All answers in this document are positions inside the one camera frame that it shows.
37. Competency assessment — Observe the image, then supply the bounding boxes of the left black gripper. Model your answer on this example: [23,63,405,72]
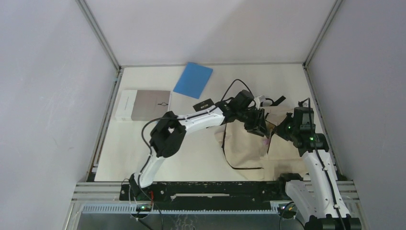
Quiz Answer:
[236,108,270,138]

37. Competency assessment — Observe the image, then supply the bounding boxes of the beige canvas student bag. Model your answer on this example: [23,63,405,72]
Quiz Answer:
[214,121,308,181]

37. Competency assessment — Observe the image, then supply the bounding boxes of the black booklet with gold emblem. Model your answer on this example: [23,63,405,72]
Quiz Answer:
[193,99,214,112]

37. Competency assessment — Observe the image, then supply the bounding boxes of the pink translucent tube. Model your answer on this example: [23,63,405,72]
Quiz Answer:
[262,138,270,145]

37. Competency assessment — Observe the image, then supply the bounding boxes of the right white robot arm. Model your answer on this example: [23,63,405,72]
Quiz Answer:
[275,106,362,230]

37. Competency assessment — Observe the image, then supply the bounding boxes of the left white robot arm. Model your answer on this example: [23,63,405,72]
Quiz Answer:
[129,90,270,200]

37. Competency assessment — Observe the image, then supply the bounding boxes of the blue notebook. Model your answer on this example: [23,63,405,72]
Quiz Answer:
[173,62,213,99]

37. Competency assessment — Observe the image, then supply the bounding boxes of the grey and white book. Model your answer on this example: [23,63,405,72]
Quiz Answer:
[114,90,171,121]

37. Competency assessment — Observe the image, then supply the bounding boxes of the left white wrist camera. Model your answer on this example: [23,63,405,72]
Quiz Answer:
[254,95,266,108]

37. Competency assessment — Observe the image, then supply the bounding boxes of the black mounting rail base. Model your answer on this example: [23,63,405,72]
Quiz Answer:
[119,181,291,212]

